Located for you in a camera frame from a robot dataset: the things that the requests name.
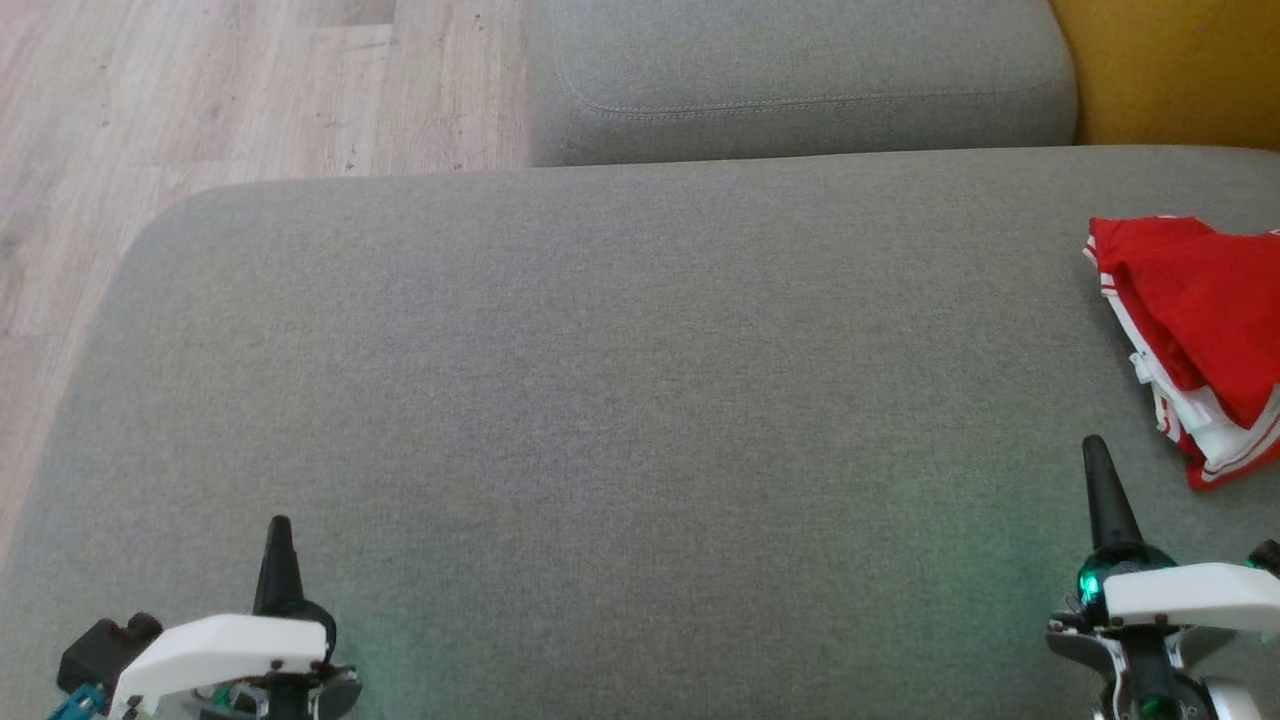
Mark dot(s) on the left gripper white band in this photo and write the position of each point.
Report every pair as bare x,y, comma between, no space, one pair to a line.
220,650

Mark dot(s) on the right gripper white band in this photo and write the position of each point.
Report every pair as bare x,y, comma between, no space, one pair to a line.
1180,595

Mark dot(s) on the red shirt with white sleeves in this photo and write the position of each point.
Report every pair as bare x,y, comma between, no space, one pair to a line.
1200,300

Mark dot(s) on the grey fabric sofa seat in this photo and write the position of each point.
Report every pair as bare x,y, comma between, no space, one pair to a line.
600,400

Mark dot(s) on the mustard yellow upholstered panel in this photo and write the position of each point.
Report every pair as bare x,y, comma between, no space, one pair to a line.
1180,70

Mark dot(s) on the grey sofa back cushion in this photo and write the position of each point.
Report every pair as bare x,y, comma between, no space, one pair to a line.
800,60

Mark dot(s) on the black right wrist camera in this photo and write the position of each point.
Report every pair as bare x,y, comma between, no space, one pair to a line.
1267,558

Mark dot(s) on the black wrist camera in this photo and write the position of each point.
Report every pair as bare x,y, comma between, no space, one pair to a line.
100,650
1267,558

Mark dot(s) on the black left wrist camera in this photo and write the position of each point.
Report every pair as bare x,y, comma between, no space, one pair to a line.
100,650

